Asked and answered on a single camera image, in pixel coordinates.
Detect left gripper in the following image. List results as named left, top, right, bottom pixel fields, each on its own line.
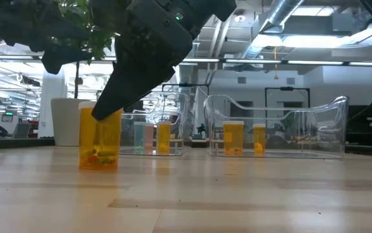
left=41, top=48, right=91, bottom=75

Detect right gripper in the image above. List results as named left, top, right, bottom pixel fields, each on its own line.
left=90, top=0, right=238, bottom=122

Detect pink pill bottle white cap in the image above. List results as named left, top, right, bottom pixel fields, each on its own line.
left=143, top=122, right=155, bottom=155

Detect large amber bottle green capsules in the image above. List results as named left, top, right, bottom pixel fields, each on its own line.
left=78, top=100, right=124, bottom=172

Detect small amber pill bottle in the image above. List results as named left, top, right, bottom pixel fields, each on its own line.
left=252, top=123, right=267, bottom=155
left=156, top=120, right=172, bottom=155

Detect large amber pill bottle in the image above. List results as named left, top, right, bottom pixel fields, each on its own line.
left=222, top=120, right=245, bottom=156

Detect narrow clear plastic bin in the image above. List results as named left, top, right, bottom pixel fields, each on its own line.
left=119, top=90, right=198, bottom=158

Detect wide clear plastic bin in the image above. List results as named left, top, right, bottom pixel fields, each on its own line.
left=203, top=93, right=350, bottom=160

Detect green leafy plant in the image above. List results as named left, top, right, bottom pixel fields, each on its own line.
left=56, top=0, right=119, bottom=100

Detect white plant pot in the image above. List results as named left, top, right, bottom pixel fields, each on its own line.
left=50, top=98, right=91, bottom=147

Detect grey chair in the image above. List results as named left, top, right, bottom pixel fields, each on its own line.
left=12, top=122, right=32, bottom=139

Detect black shelf unit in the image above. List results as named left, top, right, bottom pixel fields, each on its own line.
left=346, top=105, right=372, bottom=147

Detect yellow hanging cord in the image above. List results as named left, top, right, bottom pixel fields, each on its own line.
left=272, top=47, right=279, bottom=81

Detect black rig frame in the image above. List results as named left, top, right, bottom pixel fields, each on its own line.
left=264, top=86, right=311, bottom=130

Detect silver ceiling duct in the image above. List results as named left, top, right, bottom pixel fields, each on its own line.
left=237, top=0, right=305, bottom=61

